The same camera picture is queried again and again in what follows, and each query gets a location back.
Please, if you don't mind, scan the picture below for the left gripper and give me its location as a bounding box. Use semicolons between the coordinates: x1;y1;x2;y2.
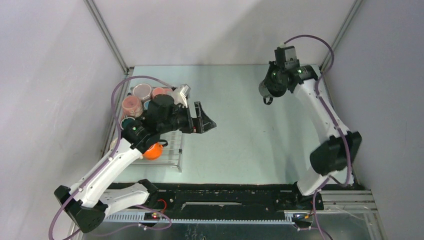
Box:
158;101;216;134

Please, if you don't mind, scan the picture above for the orange mug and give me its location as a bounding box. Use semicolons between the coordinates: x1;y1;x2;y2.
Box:
142;139;169;161

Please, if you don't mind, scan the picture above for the dark green mug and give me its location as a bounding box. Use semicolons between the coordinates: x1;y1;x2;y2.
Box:
258;74;287;105

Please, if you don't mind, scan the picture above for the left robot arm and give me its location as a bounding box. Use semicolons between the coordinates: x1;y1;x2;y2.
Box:
54;95;217;233

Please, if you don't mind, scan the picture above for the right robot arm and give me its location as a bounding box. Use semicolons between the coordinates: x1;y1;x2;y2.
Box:
258;61;362;209

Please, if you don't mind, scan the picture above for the blue mug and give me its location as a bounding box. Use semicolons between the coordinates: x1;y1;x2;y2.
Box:
143;100;150;111

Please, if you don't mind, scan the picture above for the grey mug white base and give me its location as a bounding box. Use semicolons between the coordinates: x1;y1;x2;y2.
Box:
132;83;153;103

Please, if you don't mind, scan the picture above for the pink patterned mug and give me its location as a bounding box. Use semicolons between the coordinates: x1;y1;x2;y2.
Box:
121;95;143;119

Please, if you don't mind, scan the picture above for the teal green mug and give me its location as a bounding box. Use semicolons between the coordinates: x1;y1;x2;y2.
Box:
120;116;136;131

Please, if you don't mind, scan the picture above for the wire dish rack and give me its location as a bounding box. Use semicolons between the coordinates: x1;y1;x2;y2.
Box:
119;88;184;173

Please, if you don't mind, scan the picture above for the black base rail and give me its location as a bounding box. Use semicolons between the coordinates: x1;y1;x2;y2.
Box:
145;183;324;221

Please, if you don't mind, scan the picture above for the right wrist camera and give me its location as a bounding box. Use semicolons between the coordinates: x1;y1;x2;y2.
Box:
274;46;300;69

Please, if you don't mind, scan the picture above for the aluminium frame rail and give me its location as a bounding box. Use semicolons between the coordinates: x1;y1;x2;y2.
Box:
77;190;387;240

